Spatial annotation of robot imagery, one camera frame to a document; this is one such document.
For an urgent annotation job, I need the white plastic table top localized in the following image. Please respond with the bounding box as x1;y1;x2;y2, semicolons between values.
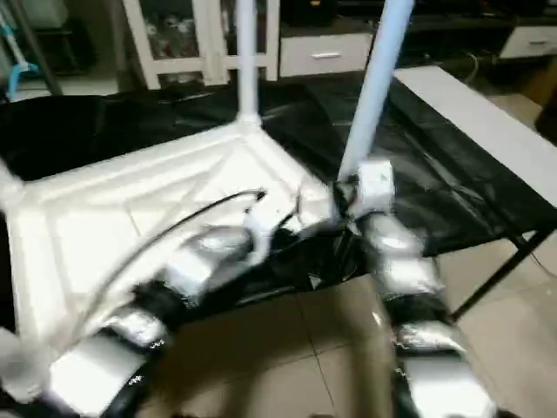
0;120;340;367

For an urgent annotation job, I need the black mat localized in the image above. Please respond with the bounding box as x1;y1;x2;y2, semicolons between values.
0;70;557;293

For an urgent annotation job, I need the white drawer unit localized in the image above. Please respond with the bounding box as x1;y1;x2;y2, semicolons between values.
278;33;375;79

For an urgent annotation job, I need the white flat panel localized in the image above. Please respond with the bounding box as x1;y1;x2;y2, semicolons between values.
393;65;557;210

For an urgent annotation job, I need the white glass-door cabinet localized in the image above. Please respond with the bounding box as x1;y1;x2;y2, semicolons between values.
122;0;281;90

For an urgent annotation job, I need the dark metal stand pole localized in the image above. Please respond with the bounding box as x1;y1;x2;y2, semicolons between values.
9;0;64;95

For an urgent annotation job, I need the teal and white pole tool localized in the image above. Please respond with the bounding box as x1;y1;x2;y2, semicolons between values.
0;9;37;101

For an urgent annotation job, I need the black metal frame leg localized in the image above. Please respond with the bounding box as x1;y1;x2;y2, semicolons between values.
451;228;557;321

